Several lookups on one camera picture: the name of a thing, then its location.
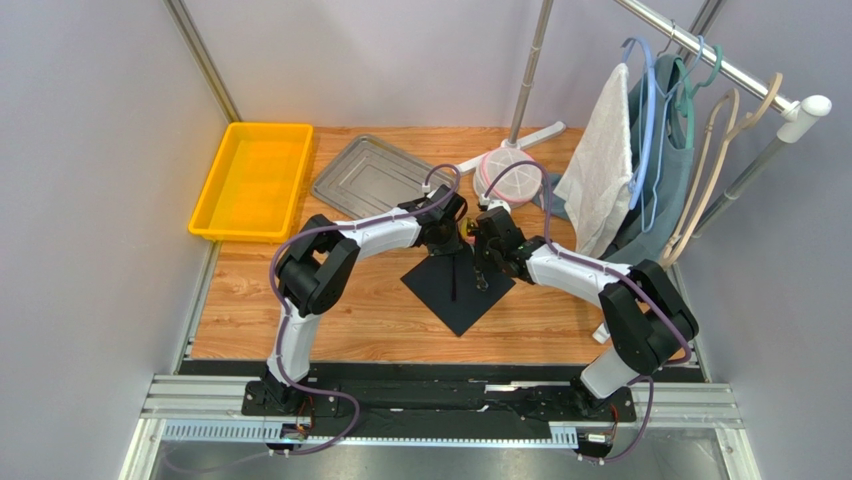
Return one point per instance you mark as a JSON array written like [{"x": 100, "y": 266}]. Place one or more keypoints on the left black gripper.
[{"x": 450, "y": 248}]

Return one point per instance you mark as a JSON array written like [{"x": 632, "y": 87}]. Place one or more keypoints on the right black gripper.
[{"x": 485, "y": 253}]

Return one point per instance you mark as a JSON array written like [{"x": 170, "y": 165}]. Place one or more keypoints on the purple iridescent fork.
[{"x": 454, "y": 283}]

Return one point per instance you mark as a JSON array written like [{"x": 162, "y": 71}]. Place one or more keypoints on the black paper napkin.
[{"x": 430, "y": 282}]

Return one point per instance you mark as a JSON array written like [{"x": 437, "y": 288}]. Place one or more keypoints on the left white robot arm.
[{"x": 310, "y": 273}]

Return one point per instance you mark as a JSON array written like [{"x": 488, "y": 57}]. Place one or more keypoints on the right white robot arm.
[{"x": 648, "y": 322}]

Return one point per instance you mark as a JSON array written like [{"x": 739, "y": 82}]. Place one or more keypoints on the silver metal tray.
[{"x": 369, "y": 177}]

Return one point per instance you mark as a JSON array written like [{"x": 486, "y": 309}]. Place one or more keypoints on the pink white round container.
[{"x": 518, "y": 186}]

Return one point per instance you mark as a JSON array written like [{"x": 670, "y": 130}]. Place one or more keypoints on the white towel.
[{"x": 593, "y": 192}]

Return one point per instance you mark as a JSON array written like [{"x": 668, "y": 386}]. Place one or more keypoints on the yellow plastic bin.
[{"x": 255, "y": 183}]

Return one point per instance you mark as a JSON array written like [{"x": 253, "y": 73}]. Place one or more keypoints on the beige clothes hanger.
[
  {"x": 721, "y": 128},
  {"x": 749, "y": 119}
]

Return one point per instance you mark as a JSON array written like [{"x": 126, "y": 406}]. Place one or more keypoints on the teal grey garment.
[{"x": 630, "y": 245}]

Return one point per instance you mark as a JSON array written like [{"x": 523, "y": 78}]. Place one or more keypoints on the green clothes hanger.
[{"x": 689, "y": 93}]

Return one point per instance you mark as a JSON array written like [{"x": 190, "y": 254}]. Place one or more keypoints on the metal clothes rack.
[{"x": 799, "y": 116}]

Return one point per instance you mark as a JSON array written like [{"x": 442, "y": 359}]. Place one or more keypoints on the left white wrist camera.
[{"x": 428, "y": 190}]

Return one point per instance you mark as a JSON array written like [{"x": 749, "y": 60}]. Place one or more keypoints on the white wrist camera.
[
  {"x": 428, "y": 190},
  {"x": 486, "y": 204}
]

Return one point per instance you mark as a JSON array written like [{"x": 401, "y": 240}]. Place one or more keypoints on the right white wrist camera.
[{"x": 486, "y": 204}]

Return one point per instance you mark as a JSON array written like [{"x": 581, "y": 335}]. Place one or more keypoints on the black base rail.
[{"x": 424, "y": 401}]

